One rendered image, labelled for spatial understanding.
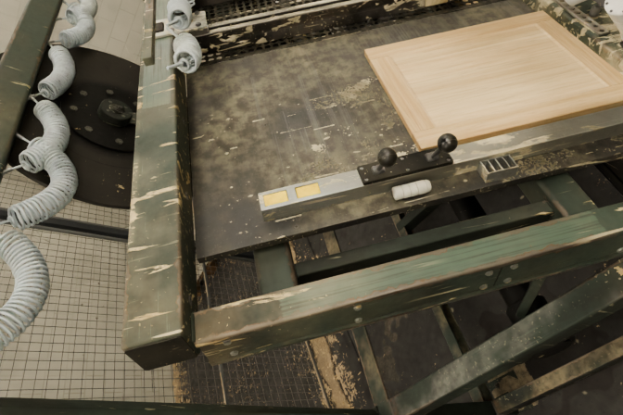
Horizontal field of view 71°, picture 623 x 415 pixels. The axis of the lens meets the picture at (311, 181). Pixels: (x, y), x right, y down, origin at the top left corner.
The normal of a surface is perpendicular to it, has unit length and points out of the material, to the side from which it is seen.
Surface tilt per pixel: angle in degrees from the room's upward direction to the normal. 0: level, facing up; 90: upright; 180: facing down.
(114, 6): 90
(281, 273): 51
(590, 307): 0
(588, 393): 0
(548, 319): 0
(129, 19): 90
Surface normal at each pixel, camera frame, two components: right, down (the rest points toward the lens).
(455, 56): -0.10, -0.66
